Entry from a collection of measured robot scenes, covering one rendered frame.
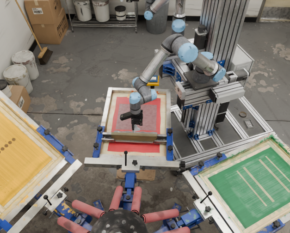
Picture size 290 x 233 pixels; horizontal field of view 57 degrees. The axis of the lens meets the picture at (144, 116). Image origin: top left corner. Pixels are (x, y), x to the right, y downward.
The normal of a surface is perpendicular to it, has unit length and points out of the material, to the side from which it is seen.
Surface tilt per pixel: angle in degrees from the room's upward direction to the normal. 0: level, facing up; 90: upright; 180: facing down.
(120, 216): 0
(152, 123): 0
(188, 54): 85
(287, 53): 0
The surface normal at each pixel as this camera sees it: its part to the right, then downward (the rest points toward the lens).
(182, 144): -0.01, -0.66
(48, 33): -0.07, 0.74
